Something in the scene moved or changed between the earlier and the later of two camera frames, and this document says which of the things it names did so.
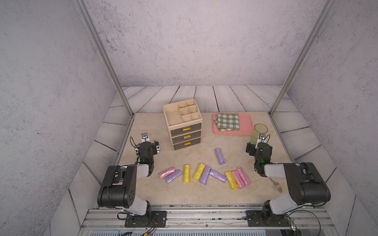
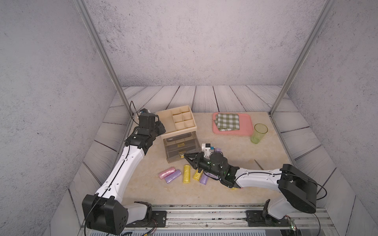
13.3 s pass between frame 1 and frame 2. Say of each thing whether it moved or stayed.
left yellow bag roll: stayed
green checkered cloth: stayed
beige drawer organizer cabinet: moved
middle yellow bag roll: stayed
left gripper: moved
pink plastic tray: stayed
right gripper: moved
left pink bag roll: stayed
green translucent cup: stayed
